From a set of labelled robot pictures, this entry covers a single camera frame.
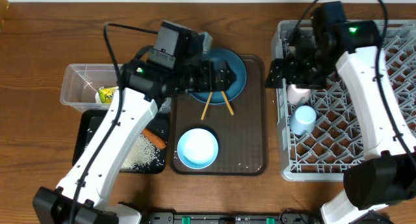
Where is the pink cup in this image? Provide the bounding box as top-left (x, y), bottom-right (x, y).
top-left (287, 84), bottom-right (311, 105)

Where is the light blue cup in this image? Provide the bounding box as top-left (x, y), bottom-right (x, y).
top-left (289, 105), bottom-right (317, 136)

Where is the yellow green snack wrapper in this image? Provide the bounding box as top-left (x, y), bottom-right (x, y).
top-left (98, 86), bottom-right (118, 104)

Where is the orange carrot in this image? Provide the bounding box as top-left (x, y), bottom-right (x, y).
top-left (142, 129), bottom-right (166, 149)

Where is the light blue bowl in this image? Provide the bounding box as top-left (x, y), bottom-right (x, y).
top-left (177, 128), bottom-right (219, 170)

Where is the pile of white rice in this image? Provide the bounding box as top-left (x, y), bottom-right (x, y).
top-left (121, 134), bottom-right (166, 173)

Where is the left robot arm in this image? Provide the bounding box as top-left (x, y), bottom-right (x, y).
top-left (32, 21), bottom-right (235, 223)

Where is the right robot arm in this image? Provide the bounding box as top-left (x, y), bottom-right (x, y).
top-left (266, 1), bottom-right (415, 223)

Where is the grey dishwasher rack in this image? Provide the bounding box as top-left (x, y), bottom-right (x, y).
top-left (276, 19), bottom-right (415, 182)

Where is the left wooden chopstick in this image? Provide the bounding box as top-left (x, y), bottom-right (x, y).
top-left (201, 92), bottom-right (213, 121)

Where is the wooden chopstick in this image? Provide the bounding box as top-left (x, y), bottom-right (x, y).
top-left (201, 92), bottom-right (213, 121)
top-left (221, 91), bottom-right (234, 116)

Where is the dark blue plate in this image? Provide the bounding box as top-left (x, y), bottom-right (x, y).
top-left (191, 47), bottom-right (247, 105)

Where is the right wooden chopstick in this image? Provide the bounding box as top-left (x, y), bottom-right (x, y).
top-left (221, 91), bottom-right (234, 116)

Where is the brown serving tray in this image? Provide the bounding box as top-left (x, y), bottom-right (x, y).
top-left (170, 55), bottom-right (268, 176)

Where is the clear plastic bin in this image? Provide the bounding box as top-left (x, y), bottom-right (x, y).
top-left (60, 64), bottom-right (117, 112)

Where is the black plastic tray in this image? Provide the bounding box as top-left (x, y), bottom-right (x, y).
top-left (72, 110), bottom-right (170, 164)

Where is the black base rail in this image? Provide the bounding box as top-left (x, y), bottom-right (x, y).
top-left (140, 212), bottom-right (323, 224)

